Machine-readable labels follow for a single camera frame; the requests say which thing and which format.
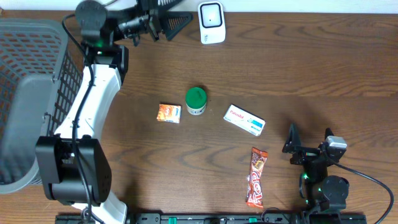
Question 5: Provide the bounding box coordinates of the black camera cable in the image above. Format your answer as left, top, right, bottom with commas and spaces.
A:
61, 14, 105, 224
329, 155, 395, 224

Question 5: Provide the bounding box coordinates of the green lid jar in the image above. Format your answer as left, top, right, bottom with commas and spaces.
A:
185, 87, 207, 116

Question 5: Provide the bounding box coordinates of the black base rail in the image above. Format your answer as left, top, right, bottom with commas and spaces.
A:
55, 212, 368, 224

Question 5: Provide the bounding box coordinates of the orange snack packet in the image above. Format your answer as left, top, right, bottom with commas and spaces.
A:
157, 104, 182, 124

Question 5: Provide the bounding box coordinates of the white barcode scanner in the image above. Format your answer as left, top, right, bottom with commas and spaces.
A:
197, 1, 226, 45

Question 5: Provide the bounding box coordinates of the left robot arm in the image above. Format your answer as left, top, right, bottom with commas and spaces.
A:
35, 1, 193, 223

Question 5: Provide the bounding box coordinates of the black right camera cable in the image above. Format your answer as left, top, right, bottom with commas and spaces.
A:
329, 155, 395, 224

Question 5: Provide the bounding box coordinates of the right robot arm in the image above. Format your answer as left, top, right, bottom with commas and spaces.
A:
282, 124, 349, 223

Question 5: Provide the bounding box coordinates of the white Panadol box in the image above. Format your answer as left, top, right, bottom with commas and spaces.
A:
223, 105, 266, 136

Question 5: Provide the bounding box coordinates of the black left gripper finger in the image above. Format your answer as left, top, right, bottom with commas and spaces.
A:
161, 12, 193, 40
137, 0, 182, 12

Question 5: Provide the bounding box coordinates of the red Top chocolate bar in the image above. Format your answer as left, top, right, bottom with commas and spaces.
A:
246, 147, 268, 208

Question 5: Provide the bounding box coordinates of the black left camera cable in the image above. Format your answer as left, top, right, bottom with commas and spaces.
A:
61, 14, 105, 224

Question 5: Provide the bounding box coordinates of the grey plastic basket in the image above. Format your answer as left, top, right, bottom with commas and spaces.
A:
1, 18, 82, 194

